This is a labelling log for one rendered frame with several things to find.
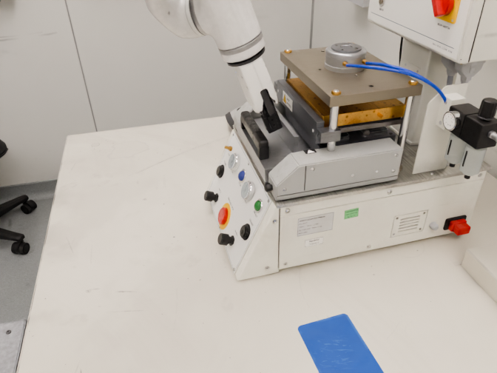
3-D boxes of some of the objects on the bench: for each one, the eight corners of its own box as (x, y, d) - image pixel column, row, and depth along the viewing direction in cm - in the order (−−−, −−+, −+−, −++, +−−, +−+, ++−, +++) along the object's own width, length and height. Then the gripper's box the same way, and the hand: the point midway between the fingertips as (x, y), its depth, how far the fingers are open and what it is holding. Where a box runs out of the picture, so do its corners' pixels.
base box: (388, 160, 126) (399, 105, 117) (476, 243, 96) (500, 177, 86) (206, 191, 115) (201, 132, 106) (242, 295, 85) (239, 227, 76)
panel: (207, 194, 113) (234, 131, 106) (234, 274, 89) (272, 200, 81) (200, 192, 113) (227, 129, 105) (225, 273, 88) (262, 198, 81)
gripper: (274, 52, 74) (304, 137, 85) (251, 29, 86) (279, 107, 97) (234, 71, 74) (269, 154, 85) (216, 46, 86) (248, 122, 97)
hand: (271, 121), depth 90 cm, fingers closed, pressing on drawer
